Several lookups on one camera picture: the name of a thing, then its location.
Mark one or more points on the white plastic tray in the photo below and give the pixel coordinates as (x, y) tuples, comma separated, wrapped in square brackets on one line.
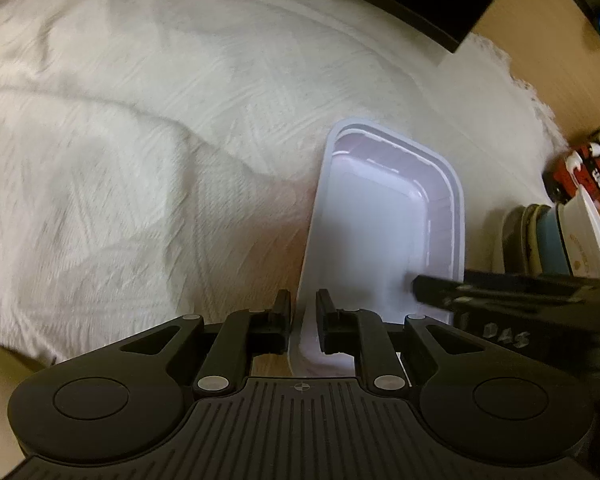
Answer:
[(375, 240)]

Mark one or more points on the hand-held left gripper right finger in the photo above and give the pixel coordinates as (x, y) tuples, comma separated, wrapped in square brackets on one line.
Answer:
[(323, 320)]

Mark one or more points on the red drink package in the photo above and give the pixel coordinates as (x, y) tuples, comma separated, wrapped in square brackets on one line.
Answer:
[(572, 175)]

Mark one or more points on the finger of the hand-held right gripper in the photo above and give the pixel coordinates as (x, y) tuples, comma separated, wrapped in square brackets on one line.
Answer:
[(430, 290), (520, 277)]

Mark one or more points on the white tablecloth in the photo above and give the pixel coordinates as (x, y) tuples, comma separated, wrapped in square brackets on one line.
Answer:
[(130, 135)]

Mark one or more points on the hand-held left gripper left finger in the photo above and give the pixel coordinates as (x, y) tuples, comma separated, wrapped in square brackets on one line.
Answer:
[(281, 320)]

